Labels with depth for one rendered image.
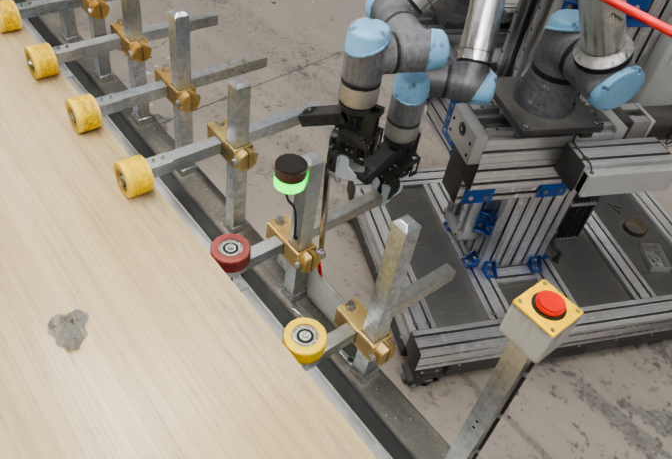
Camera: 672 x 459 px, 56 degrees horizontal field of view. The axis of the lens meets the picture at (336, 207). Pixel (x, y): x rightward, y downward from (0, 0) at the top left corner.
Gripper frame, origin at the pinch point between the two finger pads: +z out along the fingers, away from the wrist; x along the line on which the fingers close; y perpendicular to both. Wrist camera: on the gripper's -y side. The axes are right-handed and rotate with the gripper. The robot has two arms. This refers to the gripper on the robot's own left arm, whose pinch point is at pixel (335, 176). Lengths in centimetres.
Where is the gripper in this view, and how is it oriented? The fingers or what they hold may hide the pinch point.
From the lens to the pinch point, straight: 134.5
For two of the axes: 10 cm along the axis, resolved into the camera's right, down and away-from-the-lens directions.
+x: 5.0, -5.5, 6.7
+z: -1.1, 7.3, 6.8
